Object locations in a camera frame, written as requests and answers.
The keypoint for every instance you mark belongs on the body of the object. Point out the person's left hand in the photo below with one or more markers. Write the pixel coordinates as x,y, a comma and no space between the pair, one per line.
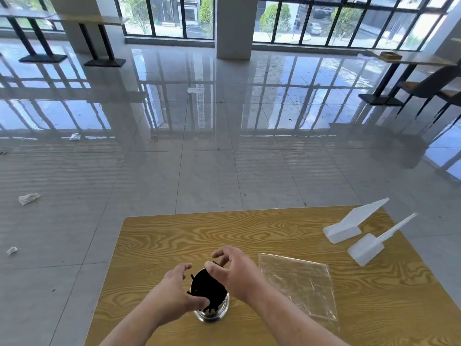
173,297

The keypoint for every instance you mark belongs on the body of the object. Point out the person's right hand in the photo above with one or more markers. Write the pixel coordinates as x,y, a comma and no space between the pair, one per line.
243,277

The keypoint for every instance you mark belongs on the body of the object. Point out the bunch of black straws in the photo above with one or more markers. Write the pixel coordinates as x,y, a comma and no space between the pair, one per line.
207,288

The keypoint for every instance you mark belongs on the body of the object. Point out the steel cylindrical holder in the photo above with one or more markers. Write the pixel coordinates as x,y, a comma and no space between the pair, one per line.
216,315

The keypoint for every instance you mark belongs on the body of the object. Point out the clear plastic bag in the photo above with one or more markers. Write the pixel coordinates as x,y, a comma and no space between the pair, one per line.
302,284

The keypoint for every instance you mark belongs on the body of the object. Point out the person's right forearm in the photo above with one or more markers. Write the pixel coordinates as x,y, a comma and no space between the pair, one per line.
299,324

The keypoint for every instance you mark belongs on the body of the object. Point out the person's left forearm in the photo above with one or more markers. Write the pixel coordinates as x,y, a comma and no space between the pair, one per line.
133,327

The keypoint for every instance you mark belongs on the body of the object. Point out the wide white plastic stand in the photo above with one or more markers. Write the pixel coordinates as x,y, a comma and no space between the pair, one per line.
347,223

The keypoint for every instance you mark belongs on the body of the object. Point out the narrow white plastic stand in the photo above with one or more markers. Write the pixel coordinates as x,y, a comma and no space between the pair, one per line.
365,250

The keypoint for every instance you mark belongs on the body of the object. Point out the small crumpled white litter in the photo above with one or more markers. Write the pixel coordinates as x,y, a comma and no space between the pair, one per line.
12,251

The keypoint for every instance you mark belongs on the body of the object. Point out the large crumpled white litter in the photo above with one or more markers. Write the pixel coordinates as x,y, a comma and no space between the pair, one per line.
29,199

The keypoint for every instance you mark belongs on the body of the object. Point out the crumpled clear wrapper litter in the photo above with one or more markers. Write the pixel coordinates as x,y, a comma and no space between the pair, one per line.
75,136

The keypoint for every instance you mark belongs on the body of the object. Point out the white paper sheet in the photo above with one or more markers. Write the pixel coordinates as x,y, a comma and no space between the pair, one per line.
195,90

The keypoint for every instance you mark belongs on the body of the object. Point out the small wooden tray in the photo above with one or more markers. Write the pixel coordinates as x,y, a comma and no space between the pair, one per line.
391,55

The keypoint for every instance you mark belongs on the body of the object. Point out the dark dining chair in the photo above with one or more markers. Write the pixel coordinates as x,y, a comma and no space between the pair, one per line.
453,95
432,84

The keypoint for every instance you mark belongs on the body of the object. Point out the black framed window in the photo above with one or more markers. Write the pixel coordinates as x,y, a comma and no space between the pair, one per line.
342,21
21,3
165,17

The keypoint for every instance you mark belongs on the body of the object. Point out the long table with black legs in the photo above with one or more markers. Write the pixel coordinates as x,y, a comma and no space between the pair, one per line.
97,20
21,13

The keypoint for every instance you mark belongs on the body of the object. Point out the wooden table with black pedestal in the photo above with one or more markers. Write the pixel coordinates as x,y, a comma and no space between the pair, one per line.
421,59

